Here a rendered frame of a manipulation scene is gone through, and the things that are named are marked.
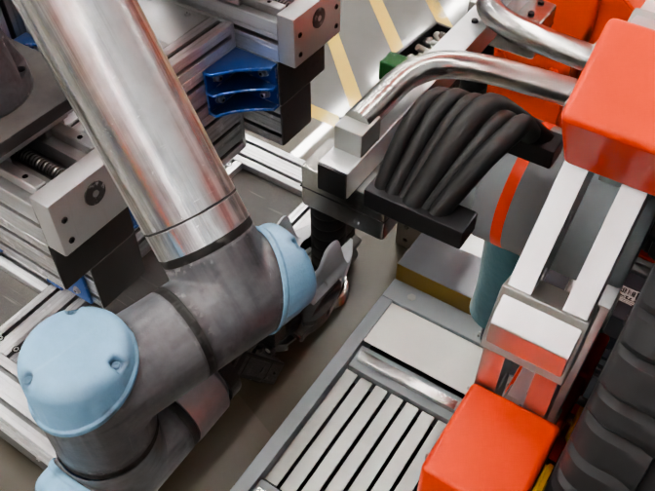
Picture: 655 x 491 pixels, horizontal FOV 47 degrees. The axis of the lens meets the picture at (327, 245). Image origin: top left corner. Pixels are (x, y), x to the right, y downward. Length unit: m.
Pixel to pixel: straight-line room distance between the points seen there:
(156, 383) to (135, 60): 0.22
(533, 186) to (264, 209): 1.01
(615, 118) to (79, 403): 0.36
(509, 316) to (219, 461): 1.09
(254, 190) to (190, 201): 1.21
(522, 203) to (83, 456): 0.46
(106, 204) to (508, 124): 0.59
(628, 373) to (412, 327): 1.16
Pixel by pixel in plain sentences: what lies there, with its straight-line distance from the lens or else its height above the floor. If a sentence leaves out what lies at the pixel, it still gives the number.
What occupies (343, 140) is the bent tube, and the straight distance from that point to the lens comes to 0.65.
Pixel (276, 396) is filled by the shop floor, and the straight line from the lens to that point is 1.64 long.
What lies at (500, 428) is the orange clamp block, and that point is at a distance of 0.61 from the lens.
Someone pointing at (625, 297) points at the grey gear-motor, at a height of 0.43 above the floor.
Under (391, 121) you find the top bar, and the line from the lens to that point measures 0.69.
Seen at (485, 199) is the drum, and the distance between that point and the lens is 0.78.
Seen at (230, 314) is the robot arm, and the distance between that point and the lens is 0.54.
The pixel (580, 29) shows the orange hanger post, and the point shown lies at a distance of 1.23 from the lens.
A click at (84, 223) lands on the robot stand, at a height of 0.71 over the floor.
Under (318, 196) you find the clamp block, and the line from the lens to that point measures 0.70.
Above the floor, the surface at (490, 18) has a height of 1.00.
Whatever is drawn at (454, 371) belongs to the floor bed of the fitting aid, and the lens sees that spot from 1.60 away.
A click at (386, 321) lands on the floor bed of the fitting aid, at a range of 1.66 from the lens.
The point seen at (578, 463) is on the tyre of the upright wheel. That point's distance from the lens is 0.56.
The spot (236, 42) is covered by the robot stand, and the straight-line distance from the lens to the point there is 1.33.
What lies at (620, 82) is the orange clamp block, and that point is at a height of 1.14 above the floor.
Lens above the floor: 1.41
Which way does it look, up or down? 48 degrees down
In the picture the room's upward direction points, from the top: straight up
